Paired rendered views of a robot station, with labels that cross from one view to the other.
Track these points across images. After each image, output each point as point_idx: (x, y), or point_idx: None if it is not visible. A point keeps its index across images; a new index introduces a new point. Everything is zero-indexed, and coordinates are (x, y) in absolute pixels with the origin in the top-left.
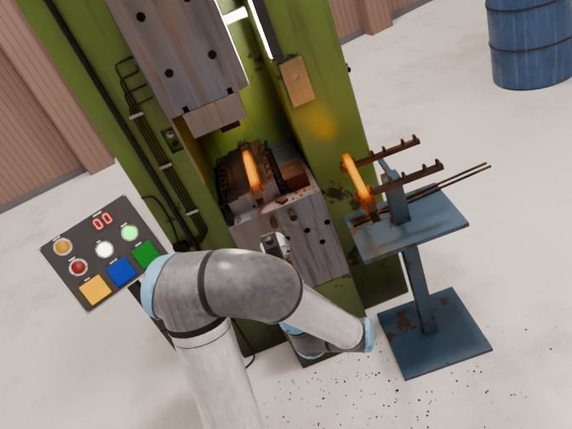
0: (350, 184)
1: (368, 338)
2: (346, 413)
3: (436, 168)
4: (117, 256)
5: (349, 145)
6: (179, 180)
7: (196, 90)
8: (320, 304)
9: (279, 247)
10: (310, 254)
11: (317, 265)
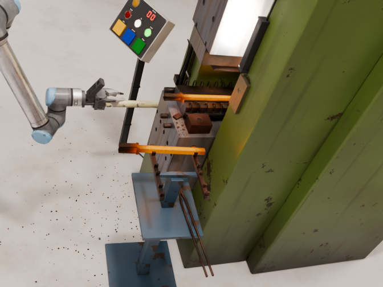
0: (213, 176)
1: (33, 132)
2: (93, 207)
3: (159, 193)
4: (135, 31)
5: (226, 160)
6: (195, 54)
7: (202, 23)
8: (5, 70)
9: (95, 89)
10: (161, 154)
11: (159, 163)
